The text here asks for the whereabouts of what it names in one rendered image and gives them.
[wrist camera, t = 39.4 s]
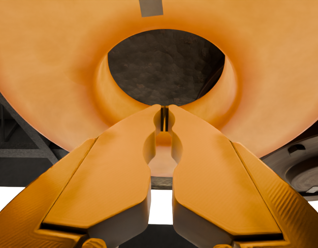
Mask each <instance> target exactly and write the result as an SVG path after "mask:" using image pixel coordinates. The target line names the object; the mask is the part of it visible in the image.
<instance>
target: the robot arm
mask: <svg viewBox="0 0 318 248"><path fill-rule="evenodd" d="M164 123H165V132H168V133H169V134H170V136H171V137H172V138H171V157H172V158H173V159H174V160H175V162H176V163H177V166H176V167H175V169H174V171H173V184H172V201H171V203H172V222H173V227H174V229H175V231H176V232H177V233H178V234H179V235H181V236H182V237H183V238H185V239H186V240H188V241H189V242H191V243H192V244H194V245H195V246H197V247H198V248H318V211H317V210H316V209H315V208H314V207H313V206H312V205H311V204H310V203H309V202H308V201H307V200H306V199H305V198H304V197H303V196H301V195H300V194H299V193H298V192H297V191H296V190H295V189H294V188H292V187H291V186H290V185H289V184H288V183H287V182H286V181H284V180H283V179H282V178H281V177H280V176H279V175H277V174H276V173H275V172H274V171H273V170H272V169H270V168H269V167H268V166H267V165H266V164H265V163H263V162H262V161H261V160H260V159H259V158H258V157H256V156H255V155H254V154H253V153H252V152H251V151H249V150H248V149H247V148H246V147H245V146H244V145H242V144H241V143H240V142H231V141H230V140H229V139H228V138H227V137H226V136H225V135H223V134H222V133H221V132H220V131H219V130H217V129H216V128H215V127H213V126H212V125H210V124H209V123H207V122H206V121H204V120H202V119H200V118H199V117H197V116H195V115H193V114H191V113H189V112H188V111H186V110H184V109H182V108H180V107H178V106H177V105H173V104H172V105H169V106H161V105H159V104H155V105H152V106H150V107H148V108H146V109H144V110H142V111H140V112H138V113H136V114H134V115H132V116H129V117H127V118H125V119H123V120H121V121H120V122H118V123H116V124H115V125H113V126H112V127H110V128H109V129H107V130H106V131H105V132H104V133H103V134H101V135H100V136H99V137H98V138H88V139H87V140H86V141H84V142H83V143H82V144H80V145H79V146H78V147H77V148H75V149H74V150H73V151H71V152H70V153H69V154H67V155H66V156H65V157H63V158H62V159H61V160H60V161H58V162H57V163H56V164H54V165H53V166H52V167H50V168H49V169H48V170H46V171H45V172H44V173H43V174H41V175H40V176H39V177H37V178H36V179H35V180H34V181H32V182H31V183H30V184H29V185H27V186H26V187H25V188H24V189H23V190H21V191H20V192H19V193H18V194H17V195H16V196H15V197H14V198H13V199H12V200H10V201H9V202H8V203H7V204H6V205H5V206H4V207H3V208H2V209H1V210H0V248H118V247H119V245H120V244H122V243H124V242H126V241H128V240H129V239H131V238H133V237H135V236H137V235H138V234H140V233H142V232H143V231H144V230H145V229H146V228H147V226H148V223H149V216H150V209H151V201H152V198H151V170H150V168H149V166H148V164H149V162H150V161H151V160H152V159H153V158H154V157H155V156H156V137H157V136H158V135H159V134H160V132H161V131H163V128H164Z"/></svg>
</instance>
